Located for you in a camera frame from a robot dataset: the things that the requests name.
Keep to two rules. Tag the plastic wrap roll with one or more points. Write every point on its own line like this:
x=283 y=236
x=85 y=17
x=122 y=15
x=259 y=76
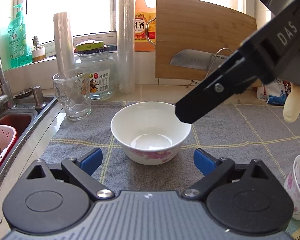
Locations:
x=64 y=47

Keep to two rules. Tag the right hand in beige glove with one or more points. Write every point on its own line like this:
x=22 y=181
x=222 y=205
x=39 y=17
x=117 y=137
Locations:
x=291 y=109

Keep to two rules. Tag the white bowl pink flowers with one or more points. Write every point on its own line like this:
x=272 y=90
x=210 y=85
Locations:
x=149 y=132

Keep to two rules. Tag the clear drinking glass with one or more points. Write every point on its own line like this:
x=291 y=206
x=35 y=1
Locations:
x=72 y=90

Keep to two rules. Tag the tall plastic bag roll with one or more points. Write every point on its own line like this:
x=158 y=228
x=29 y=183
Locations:
x=125 y=45

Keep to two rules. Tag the black-handled santoku knife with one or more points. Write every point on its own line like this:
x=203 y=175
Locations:
x=179 y=59

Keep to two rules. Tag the glass jar green lid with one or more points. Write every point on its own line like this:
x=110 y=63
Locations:
x=94 y=55

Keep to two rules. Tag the chrome kitchen faucet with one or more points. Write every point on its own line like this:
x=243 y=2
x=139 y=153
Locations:
x=6 y=97

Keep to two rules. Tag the white bowl pink floral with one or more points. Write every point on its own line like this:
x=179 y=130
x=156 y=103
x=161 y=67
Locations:
x=293 y=189

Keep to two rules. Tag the sink soap dispenser pump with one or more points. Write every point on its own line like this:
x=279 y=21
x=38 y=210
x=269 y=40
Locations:
x=38 y=97

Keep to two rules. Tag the metal wire board rack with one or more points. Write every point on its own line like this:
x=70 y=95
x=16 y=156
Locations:
x=205 y=61

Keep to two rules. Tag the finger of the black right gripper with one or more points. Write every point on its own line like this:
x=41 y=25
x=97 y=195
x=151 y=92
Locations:
x=205 y=99

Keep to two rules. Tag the green dish soap bottle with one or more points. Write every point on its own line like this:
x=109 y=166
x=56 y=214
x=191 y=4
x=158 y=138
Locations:
x=19 y=43

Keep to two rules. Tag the small potted plant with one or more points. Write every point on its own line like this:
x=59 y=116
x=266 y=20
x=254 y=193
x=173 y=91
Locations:
x=38 y=52

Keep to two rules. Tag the bamboo cutting board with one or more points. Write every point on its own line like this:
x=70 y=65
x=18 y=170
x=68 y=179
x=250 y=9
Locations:
x=197 y=25

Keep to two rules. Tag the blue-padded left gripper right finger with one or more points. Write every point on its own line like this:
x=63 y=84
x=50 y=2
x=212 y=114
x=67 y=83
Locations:
x=204 y=161

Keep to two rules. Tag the orange cooking wine jug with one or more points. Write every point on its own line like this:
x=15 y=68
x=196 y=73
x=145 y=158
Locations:
x=144 y=32

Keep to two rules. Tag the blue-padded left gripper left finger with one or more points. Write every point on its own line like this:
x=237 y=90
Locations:
x=91 y=161

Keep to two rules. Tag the white blue salt bag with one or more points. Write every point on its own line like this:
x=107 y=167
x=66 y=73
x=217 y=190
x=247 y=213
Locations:
x=273 y=93

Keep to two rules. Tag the stainless steel sink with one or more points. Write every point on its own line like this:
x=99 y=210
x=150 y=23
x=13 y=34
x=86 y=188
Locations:
x=24 y=118

